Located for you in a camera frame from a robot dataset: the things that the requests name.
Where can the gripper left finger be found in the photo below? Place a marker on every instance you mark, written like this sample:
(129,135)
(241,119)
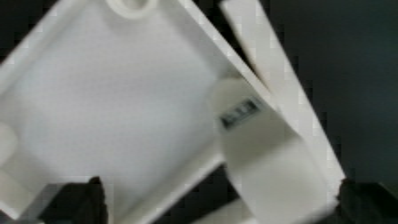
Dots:
(44,199)

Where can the white leg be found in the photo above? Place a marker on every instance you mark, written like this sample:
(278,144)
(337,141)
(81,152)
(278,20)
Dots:
(273,169)

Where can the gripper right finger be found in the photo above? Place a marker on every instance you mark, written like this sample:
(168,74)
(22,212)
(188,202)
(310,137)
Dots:
(369,204)

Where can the white U-shaped fence wall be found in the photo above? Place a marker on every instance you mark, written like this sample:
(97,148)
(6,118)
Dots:
(264,68)

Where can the white desk top tray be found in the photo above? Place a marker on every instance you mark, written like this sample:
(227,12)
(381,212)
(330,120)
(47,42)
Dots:
(108,125)

